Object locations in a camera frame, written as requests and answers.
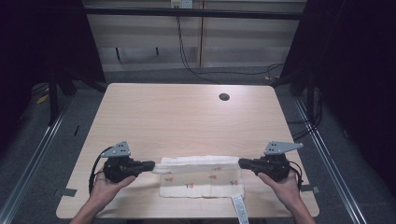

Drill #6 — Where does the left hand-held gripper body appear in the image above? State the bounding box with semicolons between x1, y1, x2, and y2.
100;140;138;184

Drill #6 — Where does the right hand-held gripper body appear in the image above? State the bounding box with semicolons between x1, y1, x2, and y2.
255;140;304;183

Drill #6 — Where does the cream printed cloth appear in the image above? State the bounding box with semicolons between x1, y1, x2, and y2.
150;154;250;224

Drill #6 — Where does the person's left hand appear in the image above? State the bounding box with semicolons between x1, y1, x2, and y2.
89;171;137;207

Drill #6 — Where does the person's right hand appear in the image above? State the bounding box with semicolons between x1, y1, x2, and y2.
257;169;304;209

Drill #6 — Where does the grey tape strip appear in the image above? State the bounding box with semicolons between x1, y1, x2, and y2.
59;188;78;198
300;184;321;195

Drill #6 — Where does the black metal stand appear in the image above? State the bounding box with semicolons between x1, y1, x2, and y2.
47;69;61;127

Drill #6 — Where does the yellow floor item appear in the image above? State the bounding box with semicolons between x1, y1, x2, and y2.
35;88;50;105

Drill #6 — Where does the dark curtain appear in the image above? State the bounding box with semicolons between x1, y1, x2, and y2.
269;0;396;190
0;0;107;150

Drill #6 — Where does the black horizontal metal bar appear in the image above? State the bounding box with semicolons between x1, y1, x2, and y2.
83;7;305;21

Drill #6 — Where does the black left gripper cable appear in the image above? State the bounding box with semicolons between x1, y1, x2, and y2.
88;145;115;196

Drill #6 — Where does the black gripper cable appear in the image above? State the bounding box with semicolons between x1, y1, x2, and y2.
88;145;115;196
288;160;304;192

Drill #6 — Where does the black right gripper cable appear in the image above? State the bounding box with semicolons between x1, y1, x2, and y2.
288;160;304;192

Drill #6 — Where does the metal floor rail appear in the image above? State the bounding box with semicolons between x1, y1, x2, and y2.
0;92;74;224
293;97;369;224

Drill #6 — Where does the bundle of black floor cables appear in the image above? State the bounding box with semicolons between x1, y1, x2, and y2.
287;88;324;142

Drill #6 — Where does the black floor cable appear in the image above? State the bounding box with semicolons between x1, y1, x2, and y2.
191;63;285;77

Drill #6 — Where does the black hanging cable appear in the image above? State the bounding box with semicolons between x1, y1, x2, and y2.
175;6;222;85

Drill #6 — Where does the white wall socket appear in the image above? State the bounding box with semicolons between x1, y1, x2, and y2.
170;0;194;9

